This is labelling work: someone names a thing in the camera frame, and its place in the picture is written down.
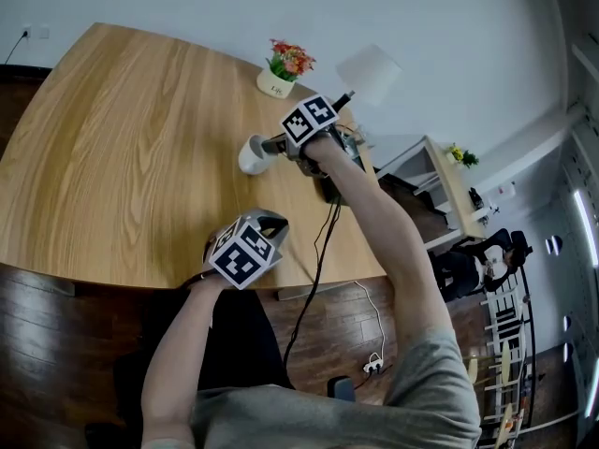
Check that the white ceramic mug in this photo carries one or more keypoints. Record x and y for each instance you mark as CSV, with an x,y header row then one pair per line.
x,y
250,162

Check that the person's black trousers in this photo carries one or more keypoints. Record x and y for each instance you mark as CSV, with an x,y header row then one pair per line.
x,y
243,335

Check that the person's grey shirt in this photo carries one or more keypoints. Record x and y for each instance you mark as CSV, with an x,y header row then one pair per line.
x,y
327,419

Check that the small yellow flower plant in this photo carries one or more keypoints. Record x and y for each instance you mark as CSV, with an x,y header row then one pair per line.
x,y
461,155

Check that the dark green box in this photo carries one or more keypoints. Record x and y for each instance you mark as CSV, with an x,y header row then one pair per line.
x,y
330,192

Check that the person's left hand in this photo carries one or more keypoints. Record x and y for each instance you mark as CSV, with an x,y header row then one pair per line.
x,y
209,253

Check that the white desk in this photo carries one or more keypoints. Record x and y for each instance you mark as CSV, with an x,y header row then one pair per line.
x,y
451,185

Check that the blank white wall plate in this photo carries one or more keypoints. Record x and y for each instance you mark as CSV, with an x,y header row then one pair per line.
x,y
44,31

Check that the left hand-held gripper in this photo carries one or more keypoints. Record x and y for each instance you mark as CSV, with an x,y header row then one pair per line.
x,y
238,260

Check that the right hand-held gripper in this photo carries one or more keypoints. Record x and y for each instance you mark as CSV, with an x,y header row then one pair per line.
x,y
309,120

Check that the white wall socket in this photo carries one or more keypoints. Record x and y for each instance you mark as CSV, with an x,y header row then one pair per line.
x,y
26,31

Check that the person's left forearm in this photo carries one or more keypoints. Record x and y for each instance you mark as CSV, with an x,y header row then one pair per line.
x,y
178,353

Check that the white power strip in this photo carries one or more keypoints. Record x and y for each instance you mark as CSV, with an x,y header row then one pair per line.
x,y
374,365

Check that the person's right forearm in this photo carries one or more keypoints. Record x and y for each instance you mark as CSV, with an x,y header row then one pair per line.
x,y
374,232

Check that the white shade table lamp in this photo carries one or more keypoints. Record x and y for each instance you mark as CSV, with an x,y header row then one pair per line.
x,y
369,73

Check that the potted red flowers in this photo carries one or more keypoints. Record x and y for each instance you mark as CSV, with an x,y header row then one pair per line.
x,y
276,84

